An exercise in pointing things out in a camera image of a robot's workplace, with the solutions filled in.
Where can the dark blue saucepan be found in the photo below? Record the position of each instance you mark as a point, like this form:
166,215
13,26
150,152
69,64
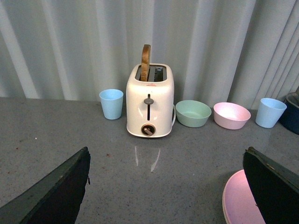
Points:
290,117

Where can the light blue cup left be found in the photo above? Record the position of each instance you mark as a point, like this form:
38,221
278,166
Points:
111,102

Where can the light blue cup right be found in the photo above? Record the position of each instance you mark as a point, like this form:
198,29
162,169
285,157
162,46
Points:
269,112

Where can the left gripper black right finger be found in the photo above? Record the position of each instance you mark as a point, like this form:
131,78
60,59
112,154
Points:
275,188

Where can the bread slice in toaster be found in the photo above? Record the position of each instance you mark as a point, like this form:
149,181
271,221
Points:
145,63

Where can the cream white toaster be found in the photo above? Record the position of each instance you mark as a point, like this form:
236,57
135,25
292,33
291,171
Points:
150,108

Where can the grey curtain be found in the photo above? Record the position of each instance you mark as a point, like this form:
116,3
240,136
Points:
238,51

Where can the pink plate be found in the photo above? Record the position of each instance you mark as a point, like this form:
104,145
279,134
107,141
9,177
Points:
240,204

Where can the green bowl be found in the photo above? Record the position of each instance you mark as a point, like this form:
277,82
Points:
192,113

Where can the light blue cup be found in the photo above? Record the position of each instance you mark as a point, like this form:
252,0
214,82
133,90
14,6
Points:
269,112
111,102

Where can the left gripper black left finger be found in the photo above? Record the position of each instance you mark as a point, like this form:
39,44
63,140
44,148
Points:
55,199

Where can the pink bowl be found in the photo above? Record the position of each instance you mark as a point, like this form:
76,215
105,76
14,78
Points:
230,116

